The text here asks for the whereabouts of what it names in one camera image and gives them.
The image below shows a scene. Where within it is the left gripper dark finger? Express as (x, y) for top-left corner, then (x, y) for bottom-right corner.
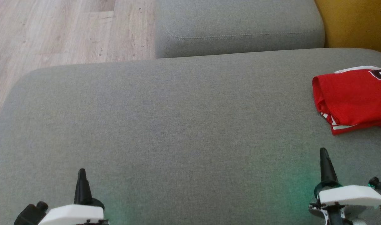
(82, 168), (93, 205)
(73, 168), (83, 205)

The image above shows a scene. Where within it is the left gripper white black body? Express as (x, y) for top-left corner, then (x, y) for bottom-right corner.
(37, 197), (110, 225)

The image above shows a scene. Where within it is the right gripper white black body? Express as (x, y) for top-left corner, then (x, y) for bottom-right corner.
(313, 181), (381, 208)

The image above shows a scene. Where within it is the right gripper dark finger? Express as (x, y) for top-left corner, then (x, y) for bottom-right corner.
(319, 148), (329, 185)
(324, 148), (339, 185)

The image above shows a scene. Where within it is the red jersey with white trim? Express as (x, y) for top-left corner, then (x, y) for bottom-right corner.
(312, 65), (381, 136)

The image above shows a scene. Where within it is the grey fabric sofa seat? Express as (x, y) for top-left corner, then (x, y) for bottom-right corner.
(0, 47), (381, 225)

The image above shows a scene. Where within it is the mustard yellow upholstered furniture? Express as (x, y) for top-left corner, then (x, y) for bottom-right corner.
(314, 0), (381, 57)

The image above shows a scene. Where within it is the grey sofa back cushion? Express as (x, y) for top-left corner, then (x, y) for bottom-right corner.
(155, 0), (325, 59)

